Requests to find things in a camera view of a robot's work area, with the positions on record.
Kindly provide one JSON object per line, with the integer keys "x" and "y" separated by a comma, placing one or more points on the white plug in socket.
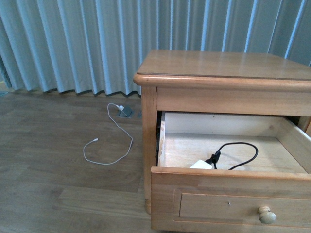
{"x": 120, "y": 107}

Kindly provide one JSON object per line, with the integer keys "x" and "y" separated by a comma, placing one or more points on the white charger adapter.
{"x": 200, "y": 164}

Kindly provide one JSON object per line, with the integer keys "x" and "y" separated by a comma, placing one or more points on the light wooden nightstand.
{"x": 218, "y": 82}

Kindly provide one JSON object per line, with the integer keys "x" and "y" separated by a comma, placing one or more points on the round drawer knob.
{"x": 266, "y": 216}

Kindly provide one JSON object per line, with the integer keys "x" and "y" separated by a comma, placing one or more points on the grey floor power socket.
{"x": 127, "y": 112}

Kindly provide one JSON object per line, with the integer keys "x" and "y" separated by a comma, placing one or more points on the light blue curtain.
{"x": 97, "y": 45}

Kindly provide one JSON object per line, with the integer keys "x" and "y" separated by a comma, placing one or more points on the wooden drawer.
{"x": 256, "y": 161}

